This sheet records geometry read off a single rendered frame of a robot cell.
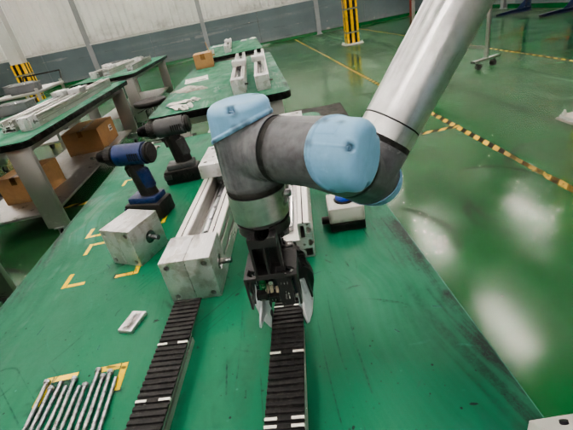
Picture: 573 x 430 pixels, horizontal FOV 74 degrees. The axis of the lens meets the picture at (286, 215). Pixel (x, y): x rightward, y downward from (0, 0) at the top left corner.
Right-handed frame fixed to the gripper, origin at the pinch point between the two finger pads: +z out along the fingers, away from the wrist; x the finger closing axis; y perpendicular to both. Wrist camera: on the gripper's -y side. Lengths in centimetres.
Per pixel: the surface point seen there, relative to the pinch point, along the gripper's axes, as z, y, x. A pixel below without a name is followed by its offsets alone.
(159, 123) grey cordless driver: -18, -74, -40
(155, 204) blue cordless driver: -1, -48, -38
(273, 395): -0.1, 14.3, -1.9
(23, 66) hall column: -19, -940, -668
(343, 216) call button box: -0.6, -27.9, 12.3
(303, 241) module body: -0.6, -19.9, 3.1
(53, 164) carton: 42, -259, -216
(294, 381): -0.1, 12.6, 1.0
